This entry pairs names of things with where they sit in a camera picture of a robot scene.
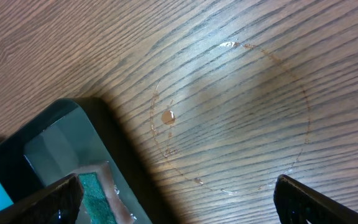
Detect green scrubbing sponge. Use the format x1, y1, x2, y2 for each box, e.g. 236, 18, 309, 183
72, 161, 135, 224

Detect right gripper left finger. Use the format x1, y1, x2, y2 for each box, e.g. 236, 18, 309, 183
0, 174, 84, 224

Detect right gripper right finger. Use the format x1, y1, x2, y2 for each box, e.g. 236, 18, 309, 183
273, 174, 358, 224

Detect black plastic tray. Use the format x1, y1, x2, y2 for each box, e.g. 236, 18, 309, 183
0, 98, 179, 223

